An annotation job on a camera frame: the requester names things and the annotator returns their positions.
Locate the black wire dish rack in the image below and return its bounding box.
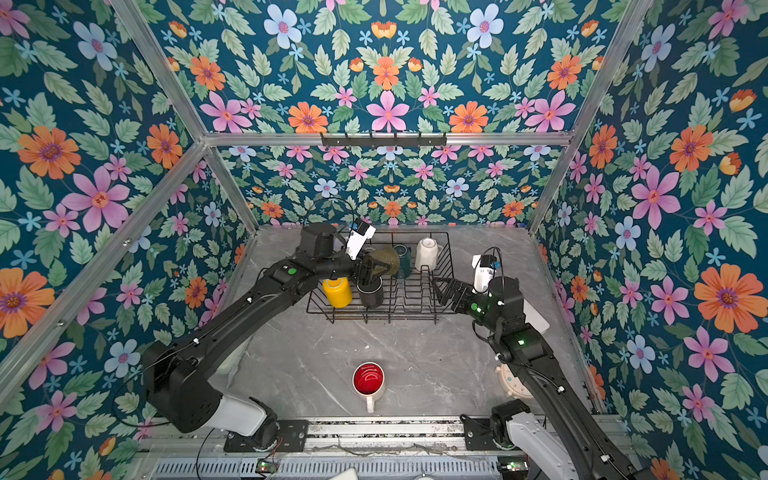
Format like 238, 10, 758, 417
306, 230, 454, 323

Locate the dark wall hook rail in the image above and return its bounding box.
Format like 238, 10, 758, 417
320, 133, 448, 148

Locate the green mug cream interior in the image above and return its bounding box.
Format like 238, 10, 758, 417
394, 244, 412, 279

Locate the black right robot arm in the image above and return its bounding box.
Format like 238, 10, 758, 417
433, 276, 653, 479

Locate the white mug red interior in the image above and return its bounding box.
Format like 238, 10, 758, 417
352, 362, 386, 414

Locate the olive textured glass tumbler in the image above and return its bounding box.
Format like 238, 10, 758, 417
369, 246, 400, 277

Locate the yellow mug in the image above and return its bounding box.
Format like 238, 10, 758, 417
322, 277, 353, 309

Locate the white ceramic mug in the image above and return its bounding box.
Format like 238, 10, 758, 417
415, 237, 441, 272

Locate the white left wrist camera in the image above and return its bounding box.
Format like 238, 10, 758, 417
346, 220, 376, 260

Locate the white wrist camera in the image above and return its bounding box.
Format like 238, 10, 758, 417
346, 220, 376, 260
471, 253, 498, 293

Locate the black mug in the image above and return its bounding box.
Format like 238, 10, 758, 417
357, 278, 384, 309

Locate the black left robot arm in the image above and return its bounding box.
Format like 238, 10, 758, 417
141, 219, 376, 451

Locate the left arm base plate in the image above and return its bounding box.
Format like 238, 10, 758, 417
223, 419, 309, 454

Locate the round pink wall clock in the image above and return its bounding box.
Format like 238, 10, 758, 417
495, 364, 533, 400

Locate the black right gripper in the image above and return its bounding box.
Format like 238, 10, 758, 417
432, 276, 505, 339

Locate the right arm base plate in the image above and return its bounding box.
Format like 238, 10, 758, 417
459, 414, 518, 451

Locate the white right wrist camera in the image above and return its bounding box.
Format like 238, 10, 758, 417
471, 253, 498, 293

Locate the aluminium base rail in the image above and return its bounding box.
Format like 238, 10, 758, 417
140, 415, 634, 458

